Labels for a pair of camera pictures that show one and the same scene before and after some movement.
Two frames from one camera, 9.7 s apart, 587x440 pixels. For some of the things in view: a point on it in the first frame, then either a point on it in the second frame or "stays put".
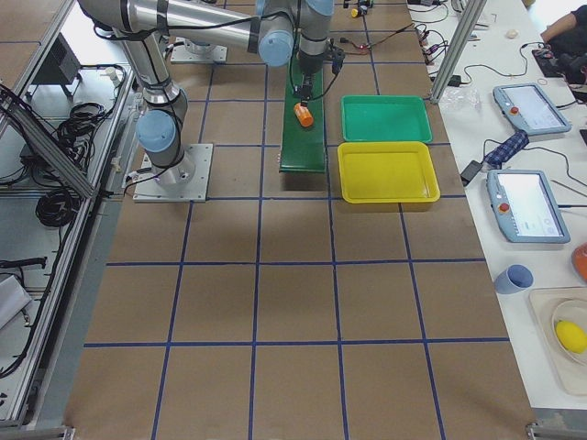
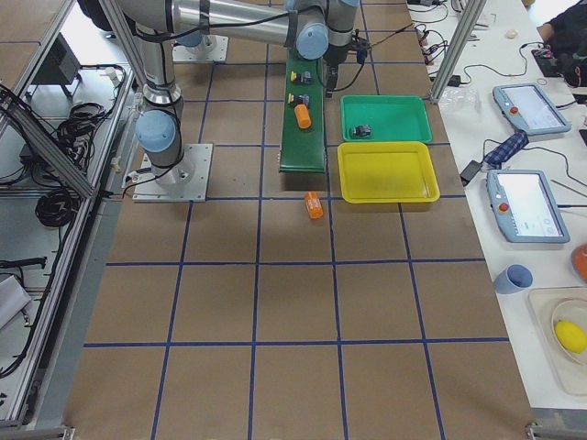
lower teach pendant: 525,207 stays put
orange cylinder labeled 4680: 304,115 -> 314,204
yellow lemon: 571,336 stays put
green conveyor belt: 303,148 stays put
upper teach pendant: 529,110 stays put
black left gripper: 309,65 -> 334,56
